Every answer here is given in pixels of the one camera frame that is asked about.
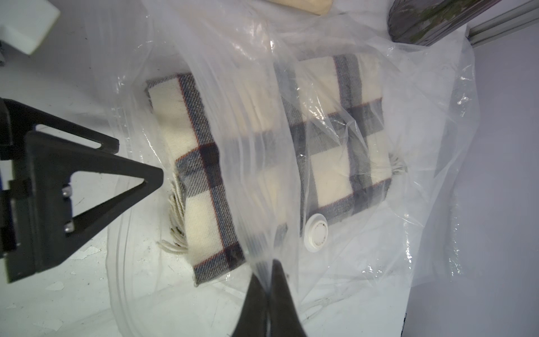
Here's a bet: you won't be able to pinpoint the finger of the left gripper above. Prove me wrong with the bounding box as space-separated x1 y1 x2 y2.
1 98 119 160
4 131 164 283

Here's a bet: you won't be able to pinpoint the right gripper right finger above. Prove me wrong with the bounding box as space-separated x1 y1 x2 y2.
268 260 307 337

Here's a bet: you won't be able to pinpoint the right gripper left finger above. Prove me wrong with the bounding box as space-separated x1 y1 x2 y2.
232 275 269 337

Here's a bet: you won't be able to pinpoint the clear plastic vacuum bag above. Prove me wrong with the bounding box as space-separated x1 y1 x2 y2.
84 1 479 336

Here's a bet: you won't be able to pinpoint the white vacuum bag valve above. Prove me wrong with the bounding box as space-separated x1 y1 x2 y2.
303 213 328 253

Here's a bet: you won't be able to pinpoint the cream plaid fringed scarf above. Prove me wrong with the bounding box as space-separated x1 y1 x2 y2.
145 52 407 286

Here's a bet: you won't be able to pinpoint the beige leather gloves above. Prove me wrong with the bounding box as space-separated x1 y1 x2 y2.
269 0 334 15

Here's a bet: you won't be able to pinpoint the purple glass vase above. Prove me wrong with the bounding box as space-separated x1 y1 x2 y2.
387 0 499 46

